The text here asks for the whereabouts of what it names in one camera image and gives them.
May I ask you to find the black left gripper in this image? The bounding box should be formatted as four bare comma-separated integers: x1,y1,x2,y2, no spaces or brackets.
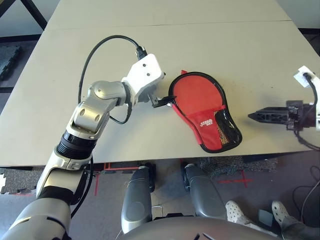
136,84,177,109

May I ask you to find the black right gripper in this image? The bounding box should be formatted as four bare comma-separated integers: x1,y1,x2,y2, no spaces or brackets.
247,100,317,131

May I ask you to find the red and black paddle case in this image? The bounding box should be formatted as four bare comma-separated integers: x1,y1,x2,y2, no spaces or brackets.
167,69,244,154

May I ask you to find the white perforated clog shoe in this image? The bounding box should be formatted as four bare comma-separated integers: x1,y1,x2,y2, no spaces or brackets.
271,200,292,226
225,199,251,225

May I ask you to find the grey right robot leg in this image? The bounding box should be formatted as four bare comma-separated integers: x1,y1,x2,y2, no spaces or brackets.
183,163,227,221

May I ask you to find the grey robot leg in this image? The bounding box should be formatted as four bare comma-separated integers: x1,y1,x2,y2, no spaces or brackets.
183,163,227,221
121,163,157,235

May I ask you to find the grey foot pedal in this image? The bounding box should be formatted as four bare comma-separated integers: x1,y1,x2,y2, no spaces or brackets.
258,209,276,228

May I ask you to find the grey left robot leg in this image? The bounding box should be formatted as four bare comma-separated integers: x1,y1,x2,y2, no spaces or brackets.
121,163,157,235

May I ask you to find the grey trouser leg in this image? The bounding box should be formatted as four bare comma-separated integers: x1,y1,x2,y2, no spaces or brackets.
236,215,262,232
281,216,310,240

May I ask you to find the black foam floor mat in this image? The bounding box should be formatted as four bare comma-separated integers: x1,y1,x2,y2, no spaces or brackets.
0,44,24,81

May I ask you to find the grey speckled puzzle mat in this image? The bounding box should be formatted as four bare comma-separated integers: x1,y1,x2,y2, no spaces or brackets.
0,166,35,196

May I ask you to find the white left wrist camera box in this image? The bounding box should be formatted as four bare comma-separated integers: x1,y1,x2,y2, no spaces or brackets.
121,53,166,101

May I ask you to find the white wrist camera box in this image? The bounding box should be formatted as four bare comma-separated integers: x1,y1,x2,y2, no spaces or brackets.
293,65,320,131
121,53,166,101

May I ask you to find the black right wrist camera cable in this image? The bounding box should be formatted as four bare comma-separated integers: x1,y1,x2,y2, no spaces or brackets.
293,72,320,151

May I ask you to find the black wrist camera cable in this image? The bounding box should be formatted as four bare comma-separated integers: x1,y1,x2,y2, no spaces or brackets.
293,72,320,151
77,34,147,125

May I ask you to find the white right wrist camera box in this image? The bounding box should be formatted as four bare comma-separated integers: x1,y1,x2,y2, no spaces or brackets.
293,65,320,131

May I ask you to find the black left wrist camera cable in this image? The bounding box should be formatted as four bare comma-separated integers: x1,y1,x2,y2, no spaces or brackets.
77,34,147,125

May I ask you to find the thin black loose cable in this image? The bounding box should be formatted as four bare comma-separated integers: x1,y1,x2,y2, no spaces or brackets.
292,164,320,226

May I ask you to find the black metal frame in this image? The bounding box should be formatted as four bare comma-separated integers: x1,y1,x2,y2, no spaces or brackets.
0,0,48,31

